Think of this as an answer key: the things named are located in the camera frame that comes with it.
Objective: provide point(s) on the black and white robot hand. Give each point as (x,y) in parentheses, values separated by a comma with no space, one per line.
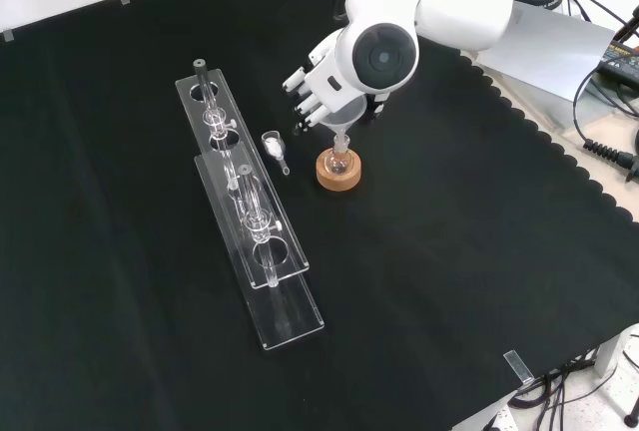
(319,87)

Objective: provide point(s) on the clear plastic funnel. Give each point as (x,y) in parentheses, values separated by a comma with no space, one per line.
(344,118)

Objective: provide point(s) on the glass weighing funnel with powder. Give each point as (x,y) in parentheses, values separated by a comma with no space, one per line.
(272,145)

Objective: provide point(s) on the small glass round-bottom flask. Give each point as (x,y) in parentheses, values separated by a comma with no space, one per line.
(339,164)

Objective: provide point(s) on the clear acrylic funnel stand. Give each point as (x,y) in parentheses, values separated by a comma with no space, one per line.
(289,321)

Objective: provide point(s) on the black bench cloth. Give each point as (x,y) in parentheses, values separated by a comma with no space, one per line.
(449,251)

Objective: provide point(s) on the pale board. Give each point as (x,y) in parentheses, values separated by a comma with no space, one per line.
(549,52)

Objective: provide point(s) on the black power adapter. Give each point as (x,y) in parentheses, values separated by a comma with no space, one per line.
(624,59)

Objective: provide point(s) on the clear tape strip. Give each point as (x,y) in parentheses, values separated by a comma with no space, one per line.
(518,367)

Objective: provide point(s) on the white table leg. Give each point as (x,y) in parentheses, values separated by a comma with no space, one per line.
(615,351)

